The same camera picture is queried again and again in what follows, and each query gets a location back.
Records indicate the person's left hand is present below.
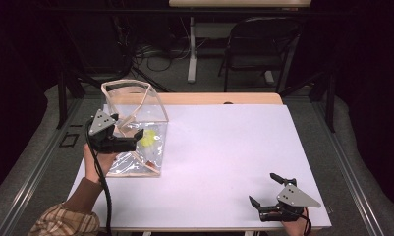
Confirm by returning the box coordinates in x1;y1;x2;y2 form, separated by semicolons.
83;143;119;185

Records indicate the black tape square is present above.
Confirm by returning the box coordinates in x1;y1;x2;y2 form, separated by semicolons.
59;132;81;148

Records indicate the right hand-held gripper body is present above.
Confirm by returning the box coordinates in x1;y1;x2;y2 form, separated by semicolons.
258;177;322;224

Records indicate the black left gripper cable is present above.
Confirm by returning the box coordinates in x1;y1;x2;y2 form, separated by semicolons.
84;118;114;236

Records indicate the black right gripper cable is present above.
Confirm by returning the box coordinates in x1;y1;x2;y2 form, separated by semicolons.
277;203;314;236

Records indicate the yellow shuttlecock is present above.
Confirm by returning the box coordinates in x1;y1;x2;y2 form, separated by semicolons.
138;129;160;148

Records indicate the transparent bag with beige trim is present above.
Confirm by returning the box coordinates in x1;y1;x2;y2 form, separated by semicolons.
100;79;170;178

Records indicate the wooden table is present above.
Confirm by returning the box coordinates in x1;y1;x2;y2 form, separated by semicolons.
66;91;333;234

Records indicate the table with white legs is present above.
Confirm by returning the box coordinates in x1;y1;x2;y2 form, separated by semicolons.
168;0;313;85

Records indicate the white table mat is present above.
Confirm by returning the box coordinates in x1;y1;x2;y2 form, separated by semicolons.
66;103;333;230

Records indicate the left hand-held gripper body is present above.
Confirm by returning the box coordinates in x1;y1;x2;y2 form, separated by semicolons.
85;109;138;155

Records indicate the black metal stand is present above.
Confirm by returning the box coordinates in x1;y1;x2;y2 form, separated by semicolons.
279;68;338;134
54;63;87;131

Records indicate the bundle of floor cables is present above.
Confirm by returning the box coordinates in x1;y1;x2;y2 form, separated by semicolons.
117;13;212;74

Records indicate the person's right hand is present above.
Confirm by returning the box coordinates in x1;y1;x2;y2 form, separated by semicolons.
280;207;310;236

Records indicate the metal floor rail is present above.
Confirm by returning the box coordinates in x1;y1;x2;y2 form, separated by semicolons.
310;97;386;236
0;97;84;236

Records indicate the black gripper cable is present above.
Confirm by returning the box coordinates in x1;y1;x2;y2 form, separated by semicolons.
84;118;114;236
277;203;314;236

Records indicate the black folding chair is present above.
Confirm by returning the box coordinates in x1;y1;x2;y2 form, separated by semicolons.
217;16;301;94

